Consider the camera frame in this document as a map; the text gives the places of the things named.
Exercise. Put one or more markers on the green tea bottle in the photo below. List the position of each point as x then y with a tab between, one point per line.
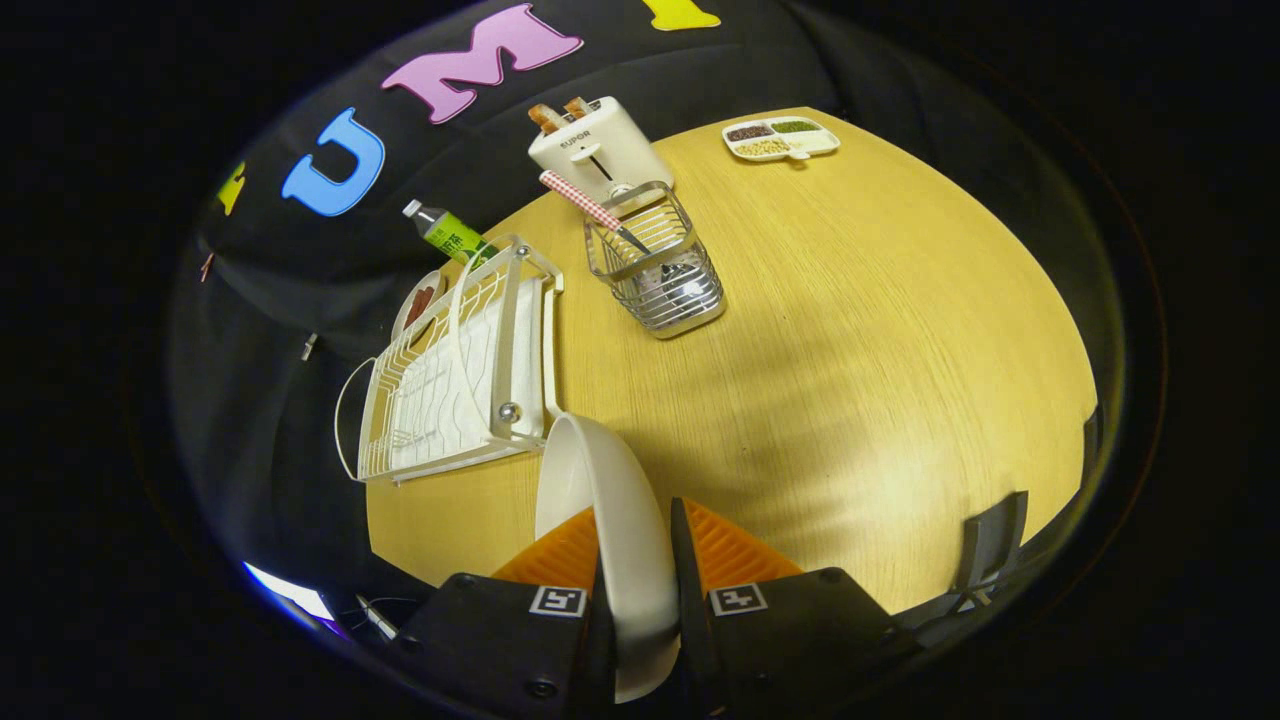
450	235

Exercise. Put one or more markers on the silver clip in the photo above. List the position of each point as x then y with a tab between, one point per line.
309	346

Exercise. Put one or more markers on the toast slice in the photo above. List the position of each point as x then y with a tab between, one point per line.
577	106
545	118

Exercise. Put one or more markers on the small beige dish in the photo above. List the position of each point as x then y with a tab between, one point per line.
400	318

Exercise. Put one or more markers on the copper clip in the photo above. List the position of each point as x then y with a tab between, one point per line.
206	266

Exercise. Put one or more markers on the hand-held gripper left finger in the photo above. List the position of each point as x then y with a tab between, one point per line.
500	640

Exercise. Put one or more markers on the pile of green beans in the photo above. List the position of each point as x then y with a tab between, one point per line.
795	126

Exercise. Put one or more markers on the white divided tray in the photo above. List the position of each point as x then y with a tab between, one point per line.
815	145

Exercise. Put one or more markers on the white plate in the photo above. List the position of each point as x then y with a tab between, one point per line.
620	520

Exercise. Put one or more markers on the black backdrop cloth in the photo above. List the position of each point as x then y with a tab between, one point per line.
260	300

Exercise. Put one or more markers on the white toaster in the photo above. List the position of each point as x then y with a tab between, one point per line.
610	140

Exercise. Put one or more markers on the pile of red beans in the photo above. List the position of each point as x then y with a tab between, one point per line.
750	132

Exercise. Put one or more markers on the red-brown sausage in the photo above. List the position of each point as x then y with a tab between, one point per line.
420	305

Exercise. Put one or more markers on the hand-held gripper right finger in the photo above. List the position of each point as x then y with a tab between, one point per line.
690	610

